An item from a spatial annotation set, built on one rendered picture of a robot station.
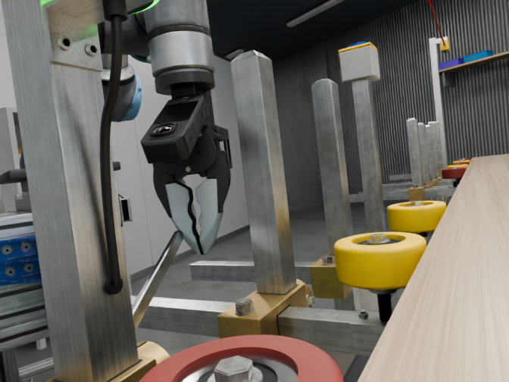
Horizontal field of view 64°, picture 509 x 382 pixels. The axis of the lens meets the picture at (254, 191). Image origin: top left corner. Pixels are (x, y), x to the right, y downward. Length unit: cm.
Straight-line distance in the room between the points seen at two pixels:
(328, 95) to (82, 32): 48
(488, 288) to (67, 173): 25
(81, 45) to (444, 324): 24
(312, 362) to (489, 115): 712
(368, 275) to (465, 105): 708
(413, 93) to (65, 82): 766
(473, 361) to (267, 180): 31
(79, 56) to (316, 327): 31
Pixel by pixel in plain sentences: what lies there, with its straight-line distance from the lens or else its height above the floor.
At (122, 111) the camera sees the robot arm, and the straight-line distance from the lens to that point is 105.
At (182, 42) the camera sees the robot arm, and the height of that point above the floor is 113.
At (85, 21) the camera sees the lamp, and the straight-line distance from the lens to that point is 28.
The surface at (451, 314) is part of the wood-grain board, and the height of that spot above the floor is 90.
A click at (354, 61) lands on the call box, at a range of 94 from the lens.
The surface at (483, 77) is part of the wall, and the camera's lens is 732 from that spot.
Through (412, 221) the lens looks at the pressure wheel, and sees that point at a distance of 60.
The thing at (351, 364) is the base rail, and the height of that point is 70.
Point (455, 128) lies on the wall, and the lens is 746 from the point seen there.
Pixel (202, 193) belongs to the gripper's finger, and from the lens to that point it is 47.
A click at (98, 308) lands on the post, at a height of 91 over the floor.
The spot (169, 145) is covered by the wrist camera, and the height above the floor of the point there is 101.
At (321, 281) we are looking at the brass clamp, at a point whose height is 80.
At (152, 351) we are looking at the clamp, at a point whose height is 87.
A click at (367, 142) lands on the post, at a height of 101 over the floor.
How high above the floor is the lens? 98
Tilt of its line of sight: 3 degrees down
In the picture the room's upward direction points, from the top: 7 degrees counter-clockwise
